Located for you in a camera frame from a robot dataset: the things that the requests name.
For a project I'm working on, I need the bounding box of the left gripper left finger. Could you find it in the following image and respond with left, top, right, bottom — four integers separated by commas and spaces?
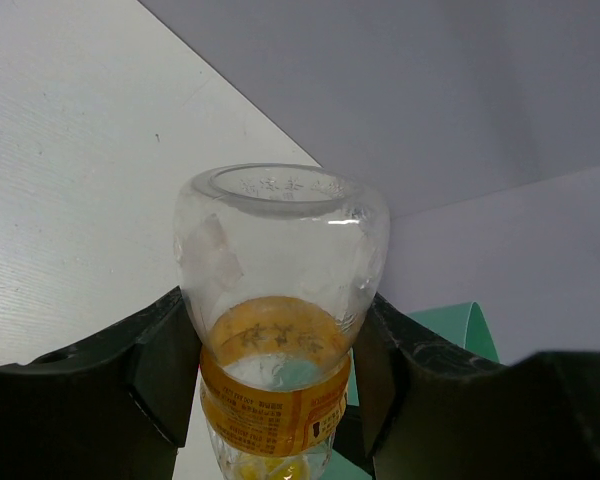
0, 288, 201, 479

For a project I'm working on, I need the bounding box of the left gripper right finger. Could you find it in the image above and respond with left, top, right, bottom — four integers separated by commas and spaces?
334, 297, 600, 479

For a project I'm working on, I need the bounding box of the green plastic bin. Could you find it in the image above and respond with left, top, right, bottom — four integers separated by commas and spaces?
322, 302, 499, 480

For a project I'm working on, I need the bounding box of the small bottle yellow cap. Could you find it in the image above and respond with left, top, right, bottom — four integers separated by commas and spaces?
174, 164, 390, 479

